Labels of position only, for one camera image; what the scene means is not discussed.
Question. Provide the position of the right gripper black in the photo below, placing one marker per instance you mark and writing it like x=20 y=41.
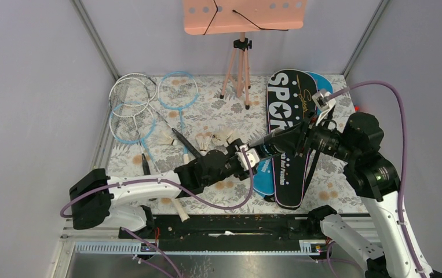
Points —
x=289 y=138

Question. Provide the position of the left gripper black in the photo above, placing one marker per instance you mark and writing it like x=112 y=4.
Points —
x=231 y=152

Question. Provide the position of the white shuttlecock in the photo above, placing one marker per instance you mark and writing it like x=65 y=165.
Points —
x=222 y=137
x=203 y=142
x=167 y=139

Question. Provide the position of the black shuttlecock tube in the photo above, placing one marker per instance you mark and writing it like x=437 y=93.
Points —
x=265 y=148

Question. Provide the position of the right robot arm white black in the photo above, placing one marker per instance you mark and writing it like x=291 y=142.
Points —
x=375 y=181

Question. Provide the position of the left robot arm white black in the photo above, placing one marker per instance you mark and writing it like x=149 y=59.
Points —
x=99 y=200

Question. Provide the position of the blue racket bag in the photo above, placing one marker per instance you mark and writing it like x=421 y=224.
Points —
x=261 y=181

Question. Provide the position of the black sport racket bag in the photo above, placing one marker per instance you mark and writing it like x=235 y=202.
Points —
x=288 y=102

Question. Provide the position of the floral table mat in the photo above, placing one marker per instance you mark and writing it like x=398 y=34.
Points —
x=209 y=114

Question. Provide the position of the blue racket white grip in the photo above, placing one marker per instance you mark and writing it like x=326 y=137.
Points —
x=177 y=91

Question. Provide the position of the blue racket lower left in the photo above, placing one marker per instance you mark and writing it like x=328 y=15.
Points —
x=125 y=122

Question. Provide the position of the white racket black grip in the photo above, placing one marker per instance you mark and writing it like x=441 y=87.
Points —
x=155 y=113

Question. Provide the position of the white racket rear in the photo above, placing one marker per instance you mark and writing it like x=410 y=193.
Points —
x=133 y=87

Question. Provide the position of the pink music stand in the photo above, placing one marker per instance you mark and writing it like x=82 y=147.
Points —
x=241 y=17

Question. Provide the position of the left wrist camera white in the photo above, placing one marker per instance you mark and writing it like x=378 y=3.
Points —
x=249 y=159

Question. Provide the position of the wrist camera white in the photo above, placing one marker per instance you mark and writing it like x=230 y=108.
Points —
x=249 y=159
x=323 y=104

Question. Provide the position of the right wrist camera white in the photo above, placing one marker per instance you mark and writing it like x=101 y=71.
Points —
x=323 y=104

